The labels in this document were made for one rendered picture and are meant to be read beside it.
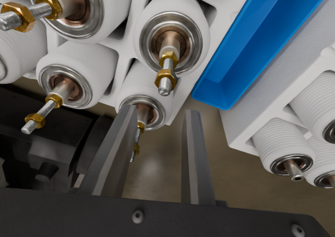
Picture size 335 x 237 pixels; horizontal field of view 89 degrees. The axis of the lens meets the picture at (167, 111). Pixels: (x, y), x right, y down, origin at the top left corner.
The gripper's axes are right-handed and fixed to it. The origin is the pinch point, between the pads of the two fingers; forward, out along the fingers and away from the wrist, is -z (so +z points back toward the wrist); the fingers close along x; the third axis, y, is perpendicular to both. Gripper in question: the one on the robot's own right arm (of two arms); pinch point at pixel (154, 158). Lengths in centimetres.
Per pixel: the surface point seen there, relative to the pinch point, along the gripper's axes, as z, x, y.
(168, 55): -11.0, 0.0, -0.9
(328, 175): -15.4, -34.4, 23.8
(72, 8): -14.1, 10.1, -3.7
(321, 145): -21.0, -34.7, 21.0
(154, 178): -41, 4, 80
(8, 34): -18.1, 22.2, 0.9
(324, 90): -20.4, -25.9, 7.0
